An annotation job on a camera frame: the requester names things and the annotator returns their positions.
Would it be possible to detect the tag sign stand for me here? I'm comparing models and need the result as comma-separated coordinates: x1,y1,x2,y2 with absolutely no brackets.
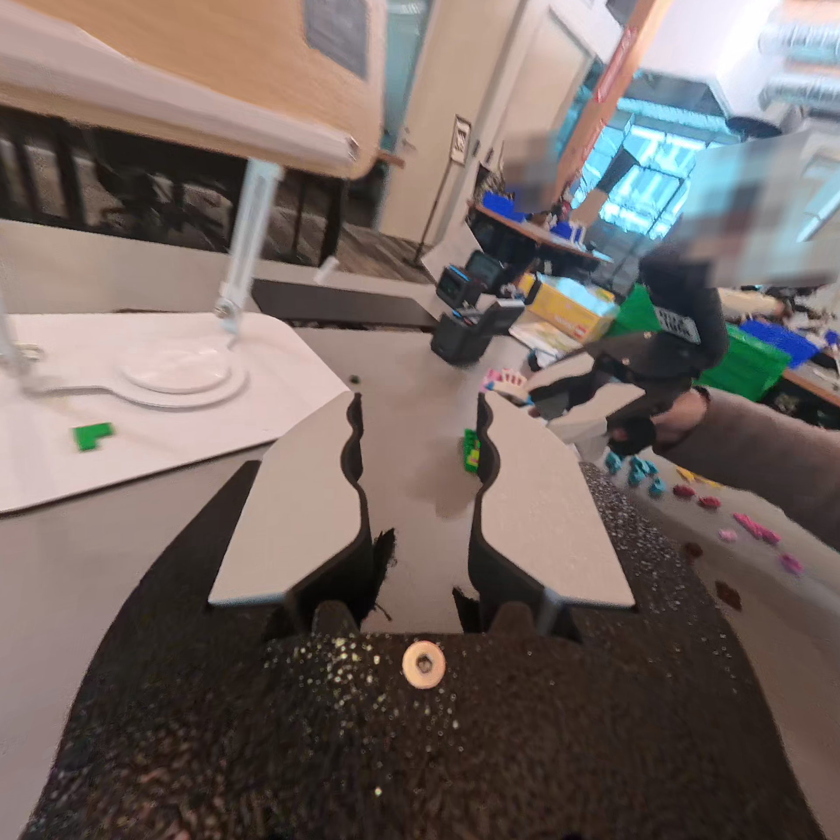
413,115,473,266

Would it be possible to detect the black battery charger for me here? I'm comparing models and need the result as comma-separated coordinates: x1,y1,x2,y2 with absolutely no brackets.
466,251,508,293
436,264,485,309

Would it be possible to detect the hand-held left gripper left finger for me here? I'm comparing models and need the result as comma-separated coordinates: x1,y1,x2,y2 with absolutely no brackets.
209,392,398,634

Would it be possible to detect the tan board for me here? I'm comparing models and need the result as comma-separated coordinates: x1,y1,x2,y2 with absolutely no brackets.
13,0,388,178

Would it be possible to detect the yellow lego box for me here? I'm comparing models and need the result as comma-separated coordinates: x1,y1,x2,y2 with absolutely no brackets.
518,272,618,342

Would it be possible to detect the lego instruction booklet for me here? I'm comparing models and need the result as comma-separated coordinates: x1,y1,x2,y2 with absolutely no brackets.
512,320,581,355

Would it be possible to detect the wooden pillar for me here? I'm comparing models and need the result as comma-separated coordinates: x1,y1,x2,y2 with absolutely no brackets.
558,0,670,191

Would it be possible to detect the bright pink lego cluster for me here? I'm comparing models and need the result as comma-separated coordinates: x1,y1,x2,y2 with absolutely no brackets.
731,512,782,546

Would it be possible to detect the pink lego flower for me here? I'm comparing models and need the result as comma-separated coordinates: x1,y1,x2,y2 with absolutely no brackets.
483,367,529,401

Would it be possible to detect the cream door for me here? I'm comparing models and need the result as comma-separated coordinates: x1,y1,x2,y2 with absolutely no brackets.
381,0,592,250

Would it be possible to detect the person's right forearm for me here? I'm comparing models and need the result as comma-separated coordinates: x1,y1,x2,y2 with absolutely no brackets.
656,387,840,552

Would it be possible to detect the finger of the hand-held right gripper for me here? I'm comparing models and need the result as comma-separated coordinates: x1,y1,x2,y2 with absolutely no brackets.
530,382,648,435
525,367,595,398

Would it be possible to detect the person's right hand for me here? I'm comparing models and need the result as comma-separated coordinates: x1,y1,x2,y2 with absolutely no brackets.
650,389,710,452

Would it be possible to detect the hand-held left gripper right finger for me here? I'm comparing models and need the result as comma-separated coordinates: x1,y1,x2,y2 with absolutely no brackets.
468,392,636,635

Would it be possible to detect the wooden background table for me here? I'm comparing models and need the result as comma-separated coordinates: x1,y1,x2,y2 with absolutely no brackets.
467,202,611,263

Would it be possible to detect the cluster of teal curved bricks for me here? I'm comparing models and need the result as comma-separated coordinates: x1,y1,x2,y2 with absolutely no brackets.
604,453,667,497

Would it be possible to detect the stack of green plastic trays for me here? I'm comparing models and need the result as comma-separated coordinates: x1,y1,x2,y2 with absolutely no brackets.
610,282,791,401

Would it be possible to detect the white desk stand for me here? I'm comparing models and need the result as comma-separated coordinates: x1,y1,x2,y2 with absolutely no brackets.
0,26,361,514

